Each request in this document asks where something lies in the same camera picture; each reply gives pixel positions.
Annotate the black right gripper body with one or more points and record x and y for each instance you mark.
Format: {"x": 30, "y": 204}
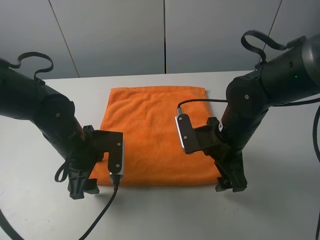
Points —
{"x": 228, "y": 160}

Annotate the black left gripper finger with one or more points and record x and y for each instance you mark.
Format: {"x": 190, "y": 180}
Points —
{"x": 91, "y": 187}
{"x": 77, "y": 179}

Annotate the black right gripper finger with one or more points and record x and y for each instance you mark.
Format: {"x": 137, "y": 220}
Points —
{"x": 222, "y": 185}
{"x": 234, "y": 178}

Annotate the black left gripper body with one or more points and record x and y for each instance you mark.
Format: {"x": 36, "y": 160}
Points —
{"x": 83, "y": 153}

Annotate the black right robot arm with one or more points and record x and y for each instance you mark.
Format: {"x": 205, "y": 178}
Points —
{"x": 292, "y": 76}

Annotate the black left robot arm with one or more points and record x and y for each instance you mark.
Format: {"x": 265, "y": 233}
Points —
{"x": 24, "y": 98}

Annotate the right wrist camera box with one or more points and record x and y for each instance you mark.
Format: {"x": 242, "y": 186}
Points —
{"x": 191, "y": 139}

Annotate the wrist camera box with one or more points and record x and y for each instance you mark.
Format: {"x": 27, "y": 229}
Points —
{"x": 111, "y": 142}
{"x": 191, "y": 139}

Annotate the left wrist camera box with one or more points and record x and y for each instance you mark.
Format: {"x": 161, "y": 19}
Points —
{"x": 111, "y": 142}

